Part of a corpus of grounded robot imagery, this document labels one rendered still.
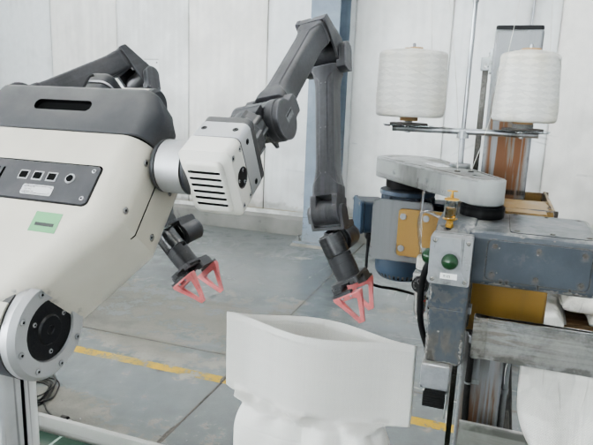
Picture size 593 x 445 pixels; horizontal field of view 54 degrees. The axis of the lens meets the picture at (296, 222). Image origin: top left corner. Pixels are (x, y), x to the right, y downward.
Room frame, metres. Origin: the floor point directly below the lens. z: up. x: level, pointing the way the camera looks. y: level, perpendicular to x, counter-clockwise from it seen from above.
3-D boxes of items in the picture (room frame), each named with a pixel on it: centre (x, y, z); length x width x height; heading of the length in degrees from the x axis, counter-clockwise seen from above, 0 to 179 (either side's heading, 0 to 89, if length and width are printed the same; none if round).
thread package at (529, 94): (1.35, -0.51, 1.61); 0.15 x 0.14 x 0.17; 71
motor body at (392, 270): (1.57, -0.30, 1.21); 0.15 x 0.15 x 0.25
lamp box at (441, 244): (1.03, -0.29, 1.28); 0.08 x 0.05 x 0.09; 71
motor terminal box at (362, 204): (1.56, -0.20, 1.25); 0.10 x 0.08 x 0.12; 6
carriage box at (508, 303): (1.47, -0.52, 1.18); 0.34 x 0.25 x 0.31; 161
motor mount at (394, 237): (1.47, -0.34, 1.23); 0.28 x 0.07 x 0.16; 71
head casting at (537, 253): (1.14, -0.44, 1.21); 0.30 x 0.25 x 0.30; 71
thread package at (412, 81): (1.43, -0.26, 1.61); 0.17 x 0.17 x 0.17
